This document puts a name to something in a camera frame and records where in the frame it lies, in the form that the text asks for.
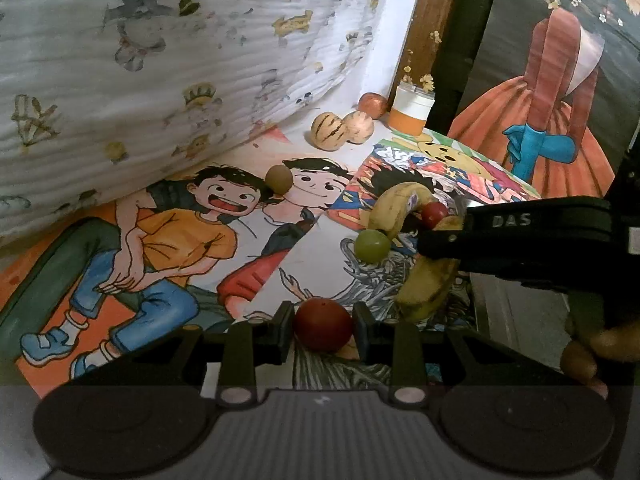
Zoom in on colourful cartoon bear poster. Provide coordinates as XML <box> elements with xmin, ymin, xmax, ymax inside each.
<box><xmin>295</xmin><ymin>135</ymin><xmax>543</xmax><ymax>391</ymax></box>

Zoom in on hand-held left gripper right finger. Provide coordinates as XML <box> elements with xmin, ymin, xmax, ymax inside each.
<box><xmin>352</xmin><ymin>301</ymin><xmax>556</xmax><ymax>407</ymax></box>

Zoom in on dark door frame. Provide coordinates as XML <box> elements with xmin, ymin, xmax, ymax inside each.
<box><xmin>429</xmin><ymin>0</ymin><xmax>523</xmax><ymax>133</ymax></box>

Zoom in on yellow dried flowers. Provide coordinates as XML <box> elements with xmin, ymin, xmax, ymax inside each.
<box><xmin>400</xmin><ymin>30</ymin><xmax>442</xmax><ymax>95</ymax></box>

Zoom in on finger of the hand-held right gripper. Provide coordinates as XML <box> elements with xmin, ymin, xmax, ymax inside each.
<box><xmin>416</xmin><ymin>226</ymin><xmax>481</xmax><ymax>264</ymax></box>

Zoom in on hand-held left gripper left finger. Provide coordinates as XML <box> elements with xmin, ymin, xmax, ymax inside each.
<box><xmin>85</xmin><ymin>301</ymin><xmax>296</xmax><ymax>407</ymax></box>

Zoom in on wall poster orange dress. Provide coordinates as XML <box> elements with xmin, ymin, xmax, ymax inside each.
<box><xmin>447</xmin><ymin>0</ymin><xmax>640</xmax><ymax>201</ymax></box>

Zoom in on small red cherry tomato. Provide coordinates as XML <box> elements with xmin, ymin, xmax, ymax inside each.
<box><xmin>421</xmin><ymin>202</ymin><xmax>448</xmax><ymax>227</ymax></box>

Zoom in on striped yellow pepino melon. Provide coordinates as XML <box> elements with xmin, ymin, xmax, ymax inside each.
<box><xmin>342</xmin><ymin>111</ymin><xmax>375</xmax><ymax>144</ymax></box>
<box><xmin>311</xmin><ymin>112</ymin><xmax>350</xmax><ymax>150</ymax></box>

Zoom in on green grape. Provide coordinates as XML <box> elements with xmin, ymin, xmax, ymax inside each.
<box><xmin>354</xmin><ymin>229</ymin><xmax>392</xmax><ymax>263</ymax></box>

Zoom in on cartoon boys floor poster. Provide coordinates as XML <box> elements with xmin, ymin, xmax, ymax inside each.
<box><xmin>0</xmin><ymin>125</ymin><xmax>361</xmax><ymax>403</ymax></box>

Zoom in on brown kiwi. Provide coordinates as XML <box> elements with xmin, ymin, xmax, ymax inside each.
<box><xmin>265</xmin><ymin>165</ymin><xmax>293</xmax><ymax>194</ymax></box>

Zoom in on yellow banana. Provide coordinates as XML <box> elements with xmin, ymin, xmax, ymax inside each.
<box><xmin>366</xmin><ymin>182</ymin><xmax>462</xmax><ymax>323</ymax></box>

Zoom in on red apple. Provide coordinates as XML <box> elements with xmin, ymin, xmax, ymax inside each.
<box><xmin>357</xmin><ymin>92</ymin><xmax>389</xmax><ymax>117</ymax></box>

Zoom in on person's right hand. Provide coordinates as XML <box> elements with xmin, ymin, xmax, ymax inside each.
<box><xmin>559</xmin><ymin>310</ymin><xmax>640</xmax><ymax>400</ymax></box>

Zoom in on white and orange jar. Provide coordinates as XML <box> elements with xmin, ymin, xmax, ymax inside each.
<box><xmin>388</xmin><ymin>83</ymin><xmax>435</xmax><ymax>137</ymax></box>

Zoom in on large red tomato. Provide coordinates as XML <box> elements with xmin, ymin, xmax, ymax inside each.
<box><xmin>293</xmin><ymin>298</ymin><xmax>353</xmax><ymax>352</ymax></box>

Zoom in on brown wooden post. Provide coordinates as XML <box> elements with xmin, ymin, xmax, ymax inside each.
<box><xmin>401</xmin><ymin>0</ymin><xmax>467</xmax><ymax>103</ymax></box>

